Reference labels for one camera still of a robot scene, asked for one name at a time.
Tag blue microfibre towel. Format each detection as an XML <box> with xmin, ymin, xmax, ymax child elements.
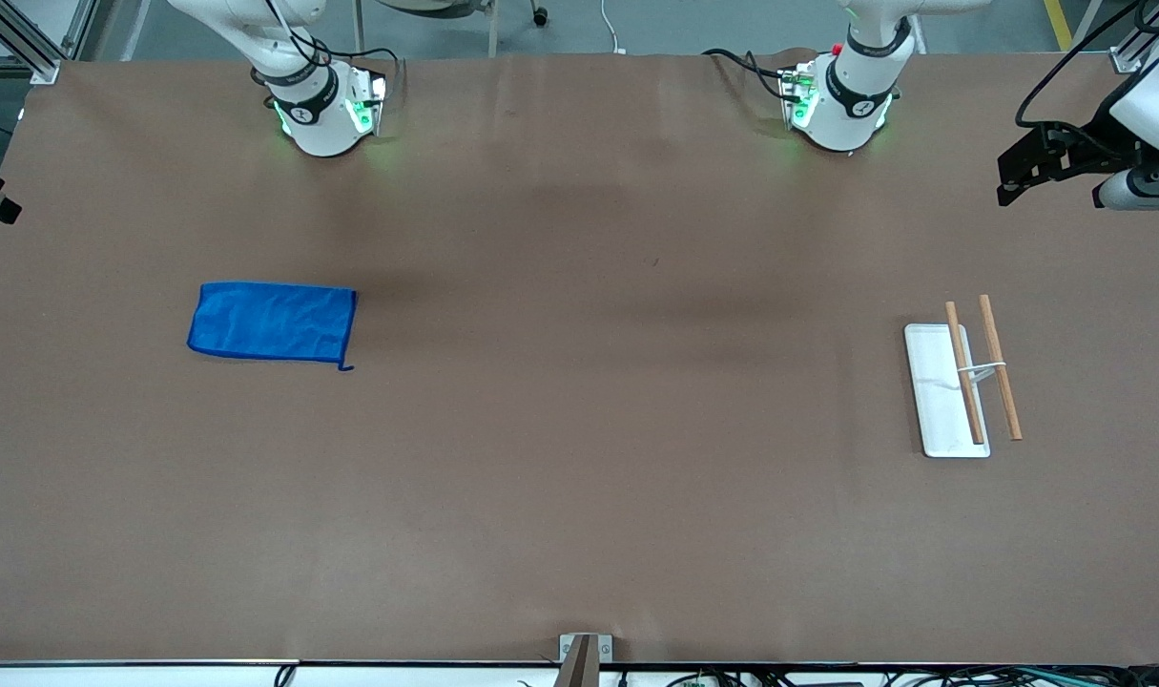
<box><xmin>186</xmin><ymin>281</ymin><xmax>359</xmax><ymax>373</ymax></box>

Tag white floor cable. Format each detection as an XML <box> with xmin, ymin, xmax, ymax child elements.
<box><xmin>599</xmin><ymin>0</ymin><xmax>629</xmax><ymax>55</ymax></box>

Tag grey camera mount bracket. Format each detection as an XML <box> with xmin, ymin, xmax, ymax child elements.
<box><xmin>558</xmin><ymin>633</ymin><xmax>614</xmax><ymax>687</ymax></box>

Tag grey chair base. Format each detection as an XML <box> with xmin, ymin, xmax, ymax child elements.
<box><xmin>353</xmin><ymin>0</ymin><xmax>551</xmax><ymax>58</ymax></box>

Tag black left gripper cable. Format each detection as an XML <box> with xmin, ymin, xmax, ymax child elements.
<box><xmin>1015</xmin><ymin>0</ymin><xmax>1159</xmax><ymax>158</ymax></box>

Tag black left arm base cable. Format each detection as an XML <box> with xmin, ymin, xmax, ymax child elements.
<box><xmin>701</xmin><ymin>48</ymin><xmax>801</xmax><ymax>106</ymax></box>

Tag white towel rack wooden bars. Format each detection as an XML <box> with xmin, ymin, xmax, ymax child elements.
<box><xmin>903</xmin><ymin>294</ymin><xmax>1024</xmax><ymax>460</ymax></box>

